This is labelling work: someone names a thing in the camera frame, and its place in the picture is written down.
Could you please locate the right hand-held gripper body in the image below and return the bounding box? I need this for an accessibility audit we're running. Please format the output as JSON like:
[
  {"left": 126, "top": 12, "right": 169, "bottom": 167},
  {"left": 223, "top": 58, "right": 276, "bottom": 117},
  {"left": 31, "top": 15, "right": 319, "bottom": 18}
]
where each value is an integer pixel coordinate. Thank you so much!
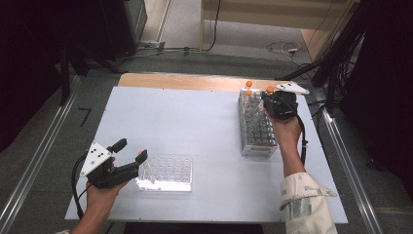
[{"left": 267, "top": 81, "right": 311, "bottom": 121}]

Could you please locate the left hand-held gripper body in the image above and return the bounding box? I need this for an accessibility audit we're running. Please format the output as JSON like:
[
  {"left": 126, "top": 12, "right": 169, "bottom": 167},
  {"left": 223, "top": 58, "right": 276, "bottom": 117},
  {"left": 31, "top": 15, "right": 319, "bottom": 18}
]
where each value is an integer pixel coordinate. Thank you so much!
[{"left": 79, "top": 140, "right": 127, "bottom": 190}]

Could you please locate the clear plastic well plate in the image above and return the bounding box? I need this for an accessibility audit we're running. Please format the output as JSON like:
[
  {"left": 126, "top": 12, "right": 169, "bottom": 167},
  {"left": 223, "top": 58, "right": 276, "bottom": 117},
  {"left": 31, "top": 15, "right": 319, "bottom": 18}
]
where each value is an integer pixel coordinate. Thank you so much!
[{"left": 134, "top": 155, "right": 194, "bottom": 193}]

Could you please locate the metal test tube rack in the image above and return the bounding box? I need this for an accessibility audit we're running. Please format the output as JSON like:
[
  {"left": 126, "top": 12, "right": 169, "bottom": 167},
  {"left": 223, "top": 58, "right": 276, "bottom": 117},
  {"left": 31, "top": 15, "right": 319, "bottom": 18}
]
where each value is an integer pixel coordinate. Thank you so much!
[{"left": 238, "top": 88, "right": 280, "bottom": 158}]

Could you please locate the person's right hand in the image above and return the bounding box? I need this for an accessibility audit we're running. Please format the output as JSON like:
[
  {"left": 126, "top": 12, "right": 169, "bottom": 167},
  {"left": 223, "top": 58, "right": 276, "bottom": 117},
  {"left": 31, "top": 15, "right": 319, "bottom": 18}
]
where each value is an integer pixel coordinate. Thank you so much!
[{"left": 264, "top": 109, "right": 303, "bottom": 147}]

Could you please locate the person's left hand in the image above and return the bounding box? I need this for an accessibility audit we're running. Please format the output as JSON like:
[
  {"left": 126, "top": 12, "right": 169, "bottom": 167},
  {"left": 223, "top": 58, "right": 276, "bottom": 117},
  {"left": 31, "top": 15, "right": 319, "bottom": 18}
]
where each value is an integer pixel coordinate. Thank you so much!
[{"left": 85, "top": 180, "right": 130, "bottom": 213}]

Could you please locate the light wooden furniture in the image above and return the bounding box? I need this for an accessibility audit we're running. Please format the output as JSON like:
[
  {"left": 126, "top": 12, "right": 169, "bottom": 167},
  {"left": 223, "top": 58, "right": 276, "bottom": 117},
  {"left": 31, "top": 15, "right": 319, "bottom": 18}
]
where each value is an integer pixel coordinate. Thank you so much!
[{"left": 198, "top": 0, "right": 358, "bottom": 62}]

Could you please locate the dark cabinet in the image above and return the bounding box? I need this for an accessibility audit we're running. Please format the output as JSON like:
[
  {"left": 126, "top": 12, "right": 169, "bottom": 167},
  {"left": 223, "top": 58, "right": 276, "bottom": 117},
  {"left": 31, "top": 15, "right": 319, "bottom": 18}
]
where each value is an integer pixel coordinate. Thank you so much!
[{"left": 96, "top": 0, "right": 149, "bottom": 61}]

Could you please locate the left hand-held gripper black cable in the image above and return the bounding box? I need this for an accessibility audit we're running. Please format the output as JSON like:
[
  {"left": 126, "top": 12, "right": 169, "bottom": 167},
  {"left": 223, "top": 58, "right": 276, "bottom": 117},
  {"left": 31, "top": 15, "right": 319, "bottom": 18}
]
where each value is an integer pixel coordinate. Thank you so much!
[{"left": 71, "top": 152, "right": 91, "bottom": 219}]

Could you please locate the hand-held gripper black cable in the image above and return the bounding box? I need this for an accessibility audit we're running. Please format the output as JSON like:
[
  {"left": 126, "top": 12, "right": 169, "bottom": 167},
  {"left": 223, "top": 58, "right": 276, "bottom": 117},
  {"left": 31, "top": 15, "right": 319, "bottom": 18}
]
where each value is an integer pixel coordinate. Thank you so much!
[
  {"left": 282, "top": 97, "right": 310, "bottom": 167},
  {"left": 71, "top": 152, "right": 91, "bottom": 219}
]

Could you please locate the right hand-held gripper black cable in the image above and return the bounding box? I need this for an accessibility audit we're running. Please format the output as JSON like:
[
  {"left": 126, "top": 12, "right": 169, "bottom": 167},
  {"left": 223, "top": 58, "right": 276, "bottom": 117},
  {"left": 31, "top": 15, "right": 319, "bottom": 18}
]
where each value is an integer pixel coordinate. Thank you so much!
[{"left": 282, "top": 97, "right": 310, "bottom": 167}]

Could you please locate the white floor cable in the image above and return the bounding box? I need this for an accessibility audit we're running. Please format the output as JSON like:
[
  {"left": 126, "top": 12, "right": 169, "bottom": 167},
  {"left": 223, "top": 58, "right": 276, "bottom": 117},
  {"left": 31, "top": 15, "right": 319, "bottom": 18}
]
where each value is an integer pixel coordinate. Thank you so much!
[{"left": 266, "top": 40, "right": 305, "bottom": 62}]

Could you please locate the aluminium floor rail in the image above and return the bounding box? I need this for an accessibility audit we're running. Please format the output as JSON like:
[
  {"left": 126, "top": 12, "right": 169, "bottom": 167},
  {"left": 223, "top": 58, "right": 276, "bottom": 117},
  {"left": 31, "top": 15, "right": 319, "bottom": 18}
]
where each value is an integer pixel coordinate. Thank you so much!
[
  {"left": 311, "top": 86, "right": 386, "bottom": 234},
  {"left": 0, "top": 75, "right": 82, "bottom": 234}
]

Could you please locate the black stand with cables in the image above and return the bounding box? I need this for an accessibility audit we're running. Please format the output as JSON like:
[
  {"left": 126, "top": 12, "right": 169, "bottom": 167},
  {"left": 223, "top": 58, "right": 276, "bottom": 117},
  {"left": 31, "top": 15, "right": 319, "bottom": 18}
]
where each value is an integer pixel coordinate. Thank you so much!
[{"left": 276, "top": 0, "right": 368, "bottom": 115}]

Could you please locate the black metal stand post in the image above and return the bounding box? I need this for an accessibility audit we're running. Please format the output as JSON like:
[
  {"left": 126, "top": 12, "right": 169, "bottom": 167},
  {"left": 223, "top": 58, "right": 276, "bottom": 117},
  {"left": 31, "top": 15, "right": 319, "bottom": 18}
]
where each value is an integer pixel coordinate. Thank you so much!
[{"left": 59, "top": 45, "right": 72, "bottom": 106}]

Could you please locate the black hanging cable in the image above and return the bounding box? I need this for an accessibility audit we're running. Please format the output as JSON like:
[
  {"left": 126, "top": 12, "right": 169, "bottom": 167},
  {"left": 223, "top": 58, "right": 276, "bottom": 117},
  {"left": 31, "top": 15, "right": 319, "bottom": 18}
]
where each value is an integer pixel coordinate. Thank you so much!
[{"left": 201, "top": 0, "right": 223, "bottom": 53}]

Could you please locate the grey floor cable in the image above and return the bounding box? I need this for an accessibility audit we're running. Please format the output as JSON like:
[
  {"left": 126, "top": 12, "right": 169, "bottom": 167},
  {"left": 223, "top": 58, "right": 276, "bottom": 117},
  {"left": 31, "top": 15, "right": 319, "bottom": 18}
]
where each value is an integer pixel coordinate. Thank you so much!
[{"left": 115, "top": 40, "right": 201, "bottom": 62}]

